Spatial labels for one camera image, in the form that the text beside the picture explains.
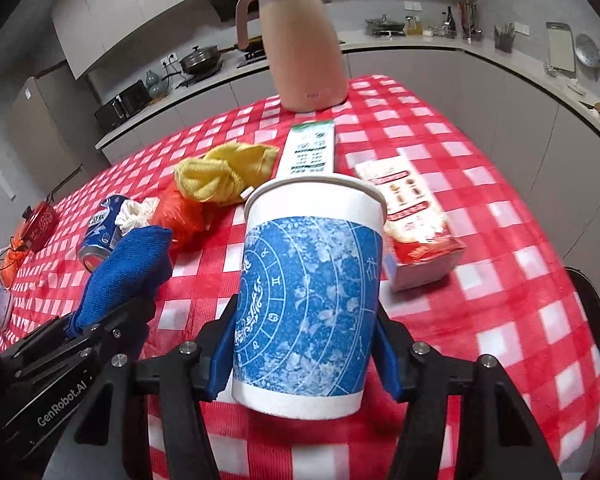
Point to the yellow cloth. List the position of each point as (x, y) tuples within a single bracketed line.
[(220, 170)]

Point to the dark glass bottle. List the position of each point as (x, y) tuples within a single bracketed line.
[(450, 22)]

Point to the blue drink can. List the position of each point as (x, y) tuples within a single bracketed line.
[(97, 232)]

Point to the blue patterned paper cup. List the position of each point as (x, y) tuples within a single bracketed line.
[(305, 285)]

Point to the metal pot with lid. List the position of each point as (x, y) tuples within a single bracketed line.
[(200, 59)]

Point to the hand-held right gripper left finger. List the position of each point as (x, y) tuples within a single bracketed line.
[(223, 360)]

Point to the grey kitchen counter cabinets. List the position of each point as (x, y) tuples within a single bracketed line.
[(520, 105)]

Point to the black gas stove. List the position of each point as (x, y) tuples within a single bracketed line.
[(250, 59)]

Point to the red white snack packet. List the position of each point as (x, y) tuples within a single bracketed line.
[(410, 210)]

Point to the black induction cooker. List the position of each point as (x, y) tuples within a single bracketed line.
[(197, 79)]

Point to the metal baking tray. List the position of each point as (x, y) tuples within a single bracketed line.
[(561, 47)]

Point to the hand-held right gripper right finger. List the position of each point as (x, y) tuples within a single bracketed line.
[(391, 365)]

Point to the round metal strainer plate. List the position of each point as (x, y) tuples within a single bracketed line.
[(588, 51)]

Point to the black chair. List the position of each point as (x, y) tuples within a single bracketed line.
[(587, 305)]

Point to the green ceramic vase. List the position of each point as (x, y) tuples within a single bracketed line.
[(155, 85)]

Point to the red checkered tablecloth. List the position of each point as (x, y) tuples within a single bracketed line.
[(480, 270)]

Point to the black microwave oven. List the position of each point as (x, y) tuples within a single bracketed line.
[(120, 107)]

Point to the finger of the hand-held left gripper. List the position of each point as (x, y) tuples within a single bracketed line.
[(40, 337), (122, 322)]

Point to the orange plastic bag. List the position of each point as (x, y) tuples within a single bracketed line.
[(177, 215)]

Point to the pink thermos jug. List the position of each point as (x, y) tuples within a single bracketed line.
[(300, 50)]

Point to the grey refrigerator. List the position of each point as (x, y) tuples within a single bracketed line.
[(45, 125)]

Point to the white paper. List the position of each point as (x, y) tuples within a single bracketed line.
[(135, 212)]

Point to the blue cloth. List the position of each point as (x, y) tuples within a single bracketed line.
[(125, 270)]

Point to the lidded metal wok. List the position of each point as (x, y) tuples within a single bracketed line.
[(384, 24)]

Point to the hanging utensil rack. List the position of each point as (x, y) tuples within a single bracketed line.
[(471, 20)]

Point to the orange net bag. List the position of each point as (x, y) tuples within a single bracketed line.
[(12, 257)]

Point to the grey utensil holder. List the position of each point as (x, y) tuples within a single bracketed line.
[(503, 40)]

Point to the grey wall cabinets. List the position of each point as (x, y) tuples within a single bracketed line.
[(120, 15)]

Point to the red patterned tin box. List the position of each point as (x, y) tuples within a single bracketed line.
[(42, 225)]

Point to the white green carton box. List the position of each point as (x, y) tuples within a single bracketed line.
[(307, 152)]

